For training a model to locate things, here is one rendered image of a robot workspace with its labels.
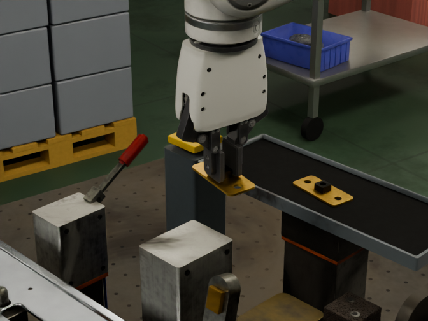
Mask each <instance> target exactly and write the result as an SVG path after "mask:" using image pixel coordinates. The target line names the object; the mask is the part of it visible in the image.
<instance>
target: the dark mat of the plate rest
mask: <svg viewBox="0 0 428 321"><path fill-rule="evenodd" d="M242 176H244V177H245V178H246V179H248V180H250V181H251V182H252V183H254V184H255V185H256V186H258V187H261V188H263V189H266V190H268V191H270V192H272V193H274V194H277V195H279V196H282V197H284V198H285V199H288V200H290V201H293V202H295V203H297V204H300V205H301V206H304V207H306V208H309V209H311V210H313V211H315V212H317V213H320V214H322V215H325V216H327V217H329V218H331V219H333V220H336V221H338V222H341V223H342V224H345V225H347V226H349V227H352V228H354V229H356V230H358V231H360V232H363V233H365V234H368V235H370V236H372V237H374V238H376V239H379V240H381V241H384V242H386V243H388V244H390V245H392V246H395V247H397V248H400V249H401V250H404V251H406V252H408V253H411V254H413V255H419V254H420V253H422V252H424V251H425V250H427V249H428V203H425V202H423V201H420V200H418V199H415V198H413V197H410V196H407V195H406V194H403V193H400V192H398V191H395V190H392V189H390V188H388V187H385V186H383V185H380V184H377V183H375V182H372V181H370V180H367V179H365V178H362V177H360V176H357V175H354V174H352V173H349V172H347V171H344V170H342V169H340V168H336V167H334V166H332V165H329V164H326V163H324V162H322V161H319V160H316V159H314V158H311V157H308V156H307V155H304V154H301V153H299V152H296V151H293V150H291V149H289V148H286V147H284V146H281V145H278V144H276V143H273V142H271V141H268V140H266V139H261V140H258V141H256V142H254V143H251V144H249V145H247V146H244V147H243V163H242ZM307 176H316V177H317V178H319V179H321V180H325V181H327V182H328V183H330V184H332V186H334V187H336V188H337V189H340V190H342V191H343V192H345V193H347V194H349V195H351V196H352V197H353V201H350V202H348V203H345V204H342V205H340V206H337V207H332V206H329V205H328V204H325V203H324V202H322V201H320V200H319V199H317V198H315V197H313V196H311V195H309V194H308V193H306V192H305V191H303V190H301V189H299V188H297V187H295V186H294V185H293V182H294V181H296V180H299V179H301V178H305V177H307Z"/></svg>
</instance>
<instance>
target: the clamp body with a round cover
mask: <svg viewBox="0 0 428 321"><path fill-rule="evenodd" d="M323 316H324V314H323V312H322V311H320V310H318V309H316V308H314V307H312V306H310V305H309V304H307V303H305V302H303V301H301V300H299V299H297V298H296V297H294V296H292V295H290V294H287V293H278V294H276V295H274V296H273V297H270V298H269V299H267V300H266V301H264V302H263V303H260V304H259V305H257V306H256V307H254V308H252V309H251V310H249V311H247V312H246V313H244V314H242V315H240V316H239V317H238V318H237V319H236V321H323Z"/></svg>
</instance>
